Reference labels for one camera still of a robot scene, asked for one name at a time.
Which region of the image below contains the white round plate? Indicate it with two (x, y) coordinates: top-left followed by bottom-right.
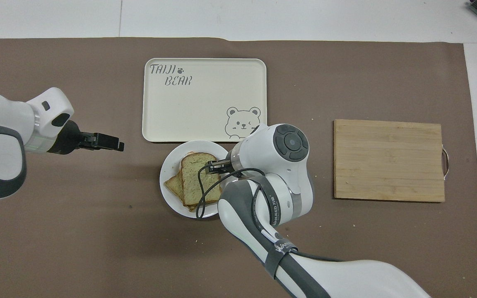
(159, 140), (233, 219)

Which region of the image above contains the black cable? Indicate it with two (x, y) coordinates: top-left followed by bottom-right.
(196, 167), (283, 240)

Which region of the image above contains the wooden cutting board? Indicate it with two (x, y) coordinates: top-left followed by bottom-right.
(333, 119), (451, 203)

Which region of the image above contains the cream tray with bear print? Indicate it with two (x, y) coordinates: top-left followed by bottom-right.
(142, 58), (267, 144)

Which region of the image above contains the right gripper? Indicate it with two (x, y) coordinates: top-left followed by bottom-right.
(204, 159), (234, 174)

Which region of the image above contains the toasted bread slice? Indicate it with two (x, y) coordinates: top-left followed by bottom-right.
(180, 152), (223, 207)
(164, 159), (201, 213)

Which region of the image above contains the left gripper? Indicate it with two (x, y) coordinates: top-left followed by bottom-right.
(48, 120), (94, 155)

